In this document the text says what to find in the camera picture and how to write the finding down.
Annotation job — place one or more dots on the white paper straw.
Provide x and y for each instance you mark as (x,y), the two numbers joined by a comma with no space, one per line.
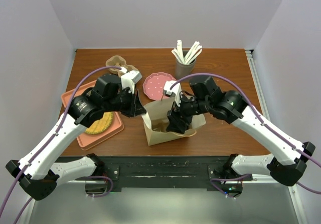
(193,52)
(177,56)
(180,51)

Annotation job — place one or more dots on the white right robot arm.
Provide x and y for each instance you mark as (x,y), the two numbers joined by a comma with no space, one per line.
(286,162)

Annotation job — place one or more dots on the pink polka dot plate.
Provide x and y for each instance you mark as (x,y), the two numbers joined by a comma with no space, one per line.
(154,84)

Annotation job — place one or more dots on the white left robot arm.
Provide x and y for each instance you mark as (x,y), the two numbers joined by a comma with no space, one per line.
(39,173)

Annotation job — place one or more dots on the salmon pink tray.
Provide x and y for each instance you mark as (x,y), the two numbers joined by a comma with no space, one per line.
(87,141)

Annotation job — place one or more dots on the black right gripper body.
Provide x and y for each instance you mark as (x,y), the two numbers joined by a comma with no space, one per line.
(189,108)

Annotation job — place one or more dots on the grey straw holder cup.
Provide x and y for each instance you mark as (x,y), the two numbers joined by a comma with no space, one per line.
(182,70)

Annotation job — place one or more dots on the yellow green woven coaster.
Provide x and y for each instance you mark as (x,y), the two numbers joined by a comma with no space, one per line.
(101,125)

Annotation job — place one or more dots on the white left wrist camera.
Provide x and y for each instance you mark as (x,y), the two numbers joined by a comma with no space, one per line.
(129,79)

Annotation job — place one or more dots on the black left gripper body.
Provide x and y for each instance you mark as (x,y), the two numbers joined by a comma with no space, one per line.
(124,102)

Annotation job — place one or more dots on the beige paper takeout bag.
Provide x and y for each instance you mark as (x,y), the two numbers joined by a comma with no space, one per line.
(159,129)

